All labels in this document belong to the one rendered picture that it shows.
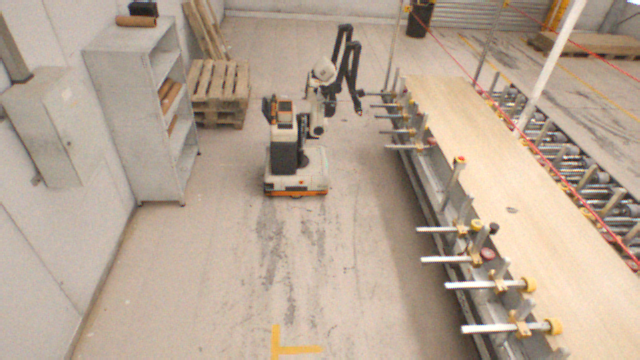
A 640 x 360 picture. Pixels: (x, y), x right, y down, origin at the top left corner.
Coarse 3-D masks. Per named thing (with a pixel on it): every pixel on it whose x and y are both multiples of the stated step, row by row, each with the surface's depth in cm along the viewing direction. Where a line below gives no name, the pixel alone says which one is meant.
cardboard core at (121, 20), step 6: (120, 18) 289; (126, 18) 289; (132, 18) 290; (138, 18) 290; (144, 18) 291; (150, 18) 291; (120, 24) 291; (126, 24) 291; (132, 24) 291; (138, 24) 292; (144, 24) 292; (150, 24) 292; (156, 24) 298
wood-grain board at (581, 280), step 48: (432, 96) 383; (480, 96) 392; (480, 144) 317; (480, 192) 266; (528, 192) 270; (528, 240) 232; (576, 240) 235; (576, 288) 205; (624, 288) 208; (576, 336) 182; (624, 336) 184
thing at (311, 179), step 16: (304, 160) 384; (320, 160) 384; (272, 176) 358; (288, 176) 360; (304, 176) 362; (320, 176) 364; (272, 192) 366; (288, 192) 368; (304, 192) 370; (320, 192) 371
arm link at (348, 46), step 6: (348, 42) 285; (354, 42) 284; (348, 48) 282; (354, 48) 282; (342, 54) 289; (348, 54) 286; (342, 60) 290; (348, 60) 290; (342, 66) 293; (342, 72) 296; (336, 78) 300; (342, 78) 299; (336, 84) 300; (336, 90) 304
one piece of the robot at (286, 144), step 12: (276, 108) 356; (276, 120) 339; (300, 120) 344; (276, 132) 325; (288, 132) 327; (300, 132) 352; (276, 144) 334; (288, 144) 335; (300, 144) 360; (276, 156) 342; (288, 156) 343; (300, 156) 362; (276, 168) 352; (288, 168) 353
